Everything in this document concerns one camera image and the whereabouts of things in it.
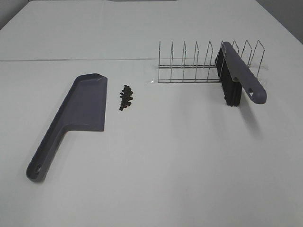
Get pile of coffee beans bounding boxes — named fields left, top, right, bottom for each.
left=119, top=85, right=133, bottom=111

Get grey plastic dustpan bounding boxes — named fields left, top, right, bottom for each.
left=26, top=73, right=107, bottom=183

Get grey hand brush black bristles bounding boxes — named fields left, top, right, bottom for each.
left=215, top=42, right=267, bottom=106

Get metal wire rack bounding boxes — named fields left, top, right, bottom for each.
left=156, top=40, right=265, bottom=84

